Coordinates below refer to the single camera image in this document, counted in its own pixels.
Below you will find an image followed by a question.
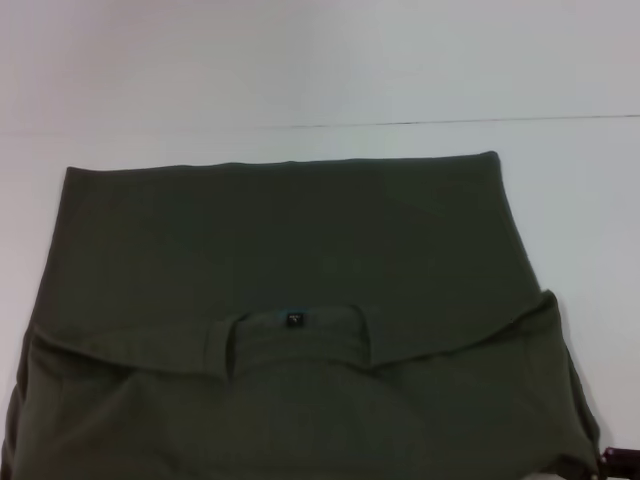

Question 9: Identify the dark green FREE t-shirt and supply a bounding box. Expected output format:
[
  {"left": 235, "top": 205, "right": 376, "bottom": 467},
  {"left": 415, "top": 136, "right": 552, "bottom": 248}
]
[{"left": 0, "top": 149, "right": 603, "bottom": 480}]

